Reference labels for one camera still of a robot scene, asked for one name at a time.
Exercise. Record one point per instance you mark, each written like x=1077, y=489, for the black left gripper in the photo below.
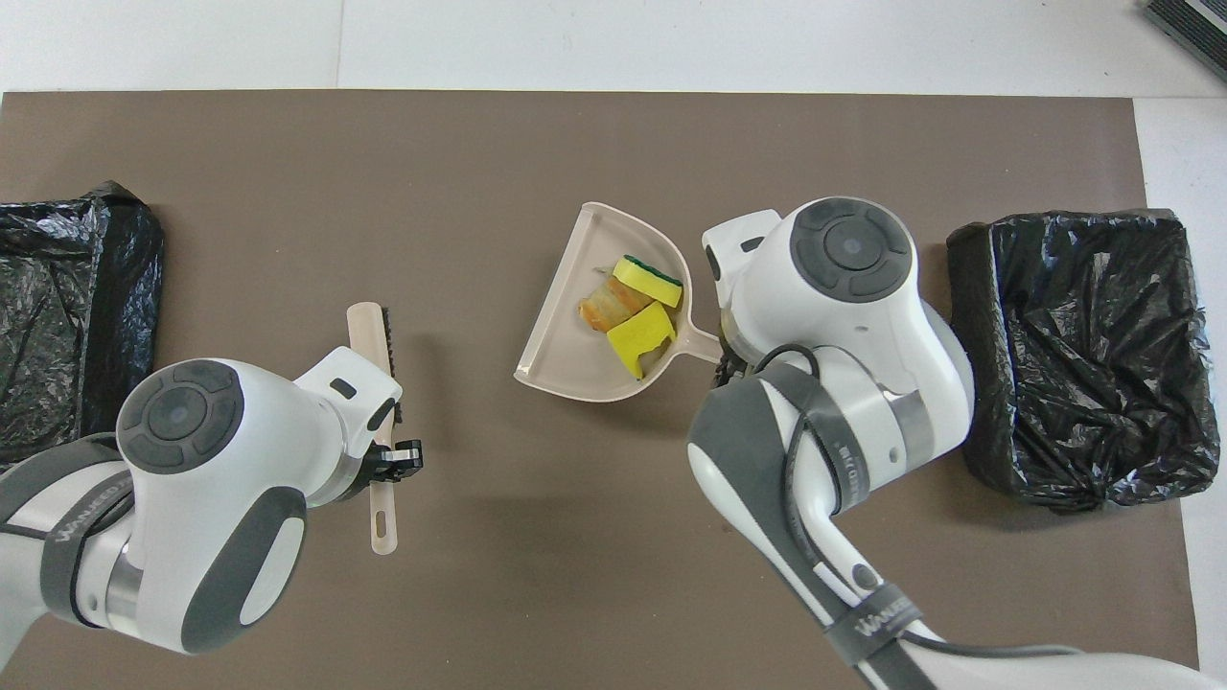
x=379, y=468

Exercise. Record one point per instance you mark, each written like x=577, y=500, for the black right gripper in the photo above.
x=733, y=369

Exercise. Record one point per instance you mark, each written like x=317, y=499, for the notched yellow sponge piece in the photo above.
x=637, y=340

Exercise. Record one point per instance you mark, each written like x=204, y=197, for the green and yellow sponge piece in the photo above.
x=644, y=278

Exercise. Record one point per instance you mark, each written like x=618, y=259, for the beige brush with black bristles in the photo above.
x=365, y=331

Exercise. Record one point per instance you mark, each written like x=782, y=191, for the striped croissant piece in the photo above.
x=604, y=309

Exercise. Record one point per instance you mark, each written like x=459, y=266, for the beige plastic dustpan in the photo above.
x=566, y=335

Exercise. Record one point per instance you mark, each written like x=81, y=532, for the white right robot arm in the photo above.
x=844, y=307

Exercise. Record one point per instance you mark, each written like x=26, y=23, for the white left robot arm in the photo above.
x=192, y=537

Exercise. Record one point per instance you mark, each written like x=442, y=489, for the bin lined with black bag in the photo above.
x=77, y=287
x=1102, y=383

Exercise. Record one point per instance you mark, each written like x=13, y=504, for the brown table mat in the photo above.
x=575, y=575

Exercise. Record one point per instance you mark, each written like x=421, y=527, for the grey ribbed device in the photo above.
x=1198, y=24

